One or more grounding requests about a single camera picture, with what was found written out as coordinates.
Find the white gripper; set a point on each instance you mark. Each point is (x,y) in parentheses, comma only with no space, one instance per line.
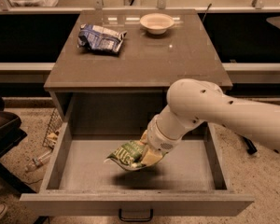
(159,137)

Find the green jalapeno chip bag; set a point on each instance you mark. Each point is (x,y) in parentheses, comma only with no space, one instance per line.
(129,155)

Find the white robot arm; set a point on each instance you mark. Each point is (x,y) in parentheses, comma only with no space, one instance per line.
(191,102)

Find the open top drawer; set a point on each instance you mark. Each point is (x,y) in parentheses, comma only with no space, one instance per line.
(190,181)

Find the grey drawer cabinet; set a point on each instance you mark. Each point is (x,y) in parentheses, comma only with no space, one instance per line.
(117,95)

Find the blue chip bag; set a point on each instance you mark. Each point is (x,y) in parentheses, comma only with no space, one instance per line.
(98,38)

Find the clear plastic bottle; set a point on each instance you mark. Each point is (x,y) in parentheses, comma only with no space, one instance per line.
(38,162)

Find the white bowl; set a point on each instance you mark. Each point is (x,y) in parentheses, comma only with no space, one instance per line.
(157,23)

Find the black office chair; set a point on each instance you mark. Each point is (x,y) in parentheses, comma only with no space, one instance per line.
(11,135)

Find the white railing ledge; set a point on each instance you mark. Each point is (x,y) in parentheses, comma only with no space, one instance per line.
(25,72)

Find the black drawer handle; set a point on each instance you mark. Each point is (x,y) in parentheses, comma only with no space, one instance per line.
(136,219)

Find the wire basket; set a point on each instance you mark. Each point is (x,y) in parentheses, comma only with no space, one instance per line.
(53,130)

